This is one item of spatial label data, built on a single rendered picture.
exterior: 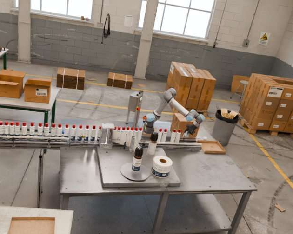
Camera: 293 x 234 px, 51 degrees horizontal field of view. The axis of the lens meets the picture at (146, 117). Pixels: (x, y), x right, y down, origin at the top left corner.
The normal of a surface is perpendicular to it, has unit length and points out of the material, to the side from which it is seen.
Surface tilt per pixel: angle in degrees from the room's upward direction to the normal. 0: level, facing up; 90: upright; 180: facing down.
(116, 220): 1
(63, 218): 0
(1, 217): 0
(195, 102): 87
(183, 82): 90
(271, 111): 88
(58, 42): 90
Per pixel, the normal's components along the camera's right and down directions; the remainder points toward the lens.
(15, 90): 0.11, 0.44
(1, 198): 0.18, -0.89
